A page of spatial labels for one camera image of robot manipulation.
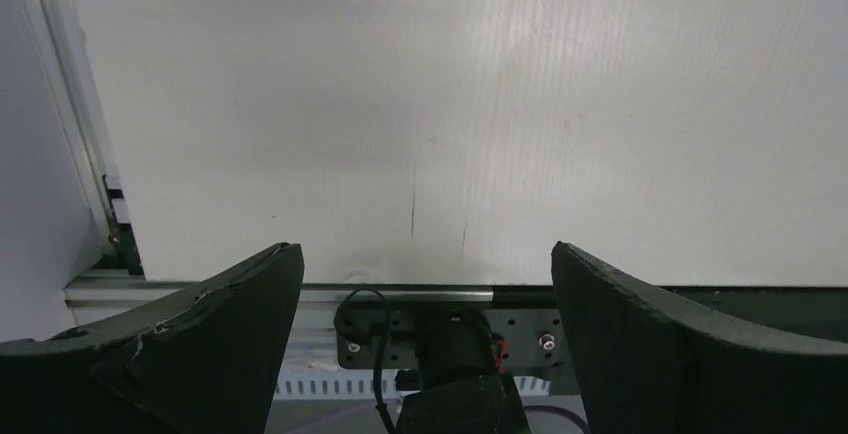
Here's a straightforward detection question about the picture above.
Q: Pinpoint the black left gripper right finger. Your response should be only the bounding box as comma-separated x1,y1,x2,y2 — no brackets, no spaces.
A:
551,242,847,433

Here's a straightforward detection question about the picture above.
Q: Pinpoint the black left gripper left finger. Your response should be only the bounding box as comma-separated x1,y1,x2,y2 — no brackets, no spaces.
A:
1,243,304,433

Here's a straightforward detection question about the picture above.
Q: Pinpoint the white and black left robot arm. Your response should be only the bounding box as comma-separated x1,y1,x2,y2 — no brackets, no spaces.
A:
1,243,847,433

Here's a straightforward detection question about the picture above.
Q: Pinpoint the white slotted cable duct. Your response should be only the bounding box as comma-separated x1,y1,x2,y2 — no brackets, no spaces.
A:
273,370,551,401

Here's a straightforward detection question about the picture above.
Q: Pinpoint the aluminium frame rail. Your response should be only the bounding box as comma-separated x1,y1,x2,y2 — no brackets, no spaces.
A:
63,270,494,357

